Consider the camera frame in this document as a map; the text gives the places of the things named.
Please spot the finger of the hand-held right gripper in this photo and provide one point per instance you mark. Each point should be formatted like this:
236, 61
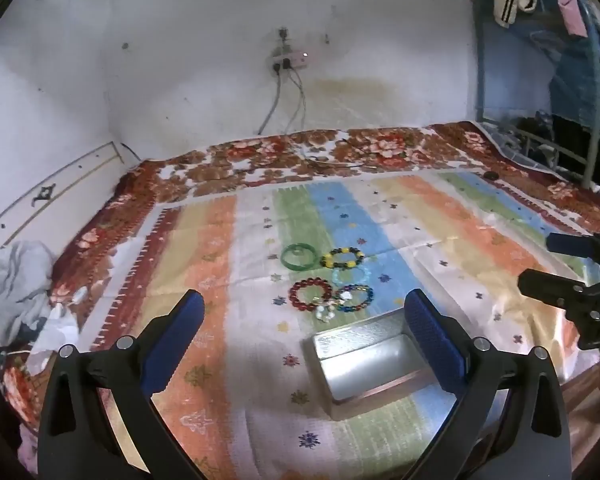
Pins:
550, 284
567, 244

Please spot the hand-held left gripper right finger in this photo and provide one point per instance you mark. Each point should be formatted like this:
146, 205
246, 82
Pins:
432, 345

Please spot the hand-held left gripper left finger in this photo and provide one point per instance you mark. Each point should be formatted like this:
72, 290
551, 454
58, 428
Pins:
175, 345

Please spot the silver metal box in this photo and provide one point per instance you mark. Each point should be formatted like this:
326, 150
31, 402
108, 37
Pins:
360, 360

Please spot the green jade bangle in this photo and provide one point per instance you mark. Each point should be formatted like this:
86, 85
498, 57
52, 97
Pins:
283, 258

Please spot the striped colourful cloth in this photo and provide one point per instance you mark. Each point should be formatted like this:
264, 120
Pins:
260, 360

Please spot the hanging clothes on rack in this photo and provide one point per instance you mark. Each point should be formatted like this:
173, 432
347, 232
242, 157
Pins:
589, 160

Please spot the blue hanging garment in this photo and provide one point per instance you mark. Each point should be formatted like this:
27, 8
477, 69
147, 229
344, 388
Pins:
575, 85

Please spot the grey clothes pile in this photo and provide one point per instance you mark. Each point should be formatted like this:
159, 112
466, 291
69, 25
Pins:
15, 280

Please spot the white wooden headboard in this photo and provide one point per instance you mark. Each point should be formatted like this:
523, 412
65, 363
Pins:
55, 185

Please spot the red floral blanket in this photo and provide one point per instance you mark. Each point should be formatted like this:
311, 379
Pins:
280, 155

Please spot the pink hanging garment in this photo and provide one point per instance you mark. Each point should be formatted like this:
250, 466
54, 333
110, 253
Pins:
572, 10

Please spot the white power strip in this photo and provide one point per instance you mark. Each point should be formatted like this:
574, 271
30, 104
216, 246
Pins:
292, 60

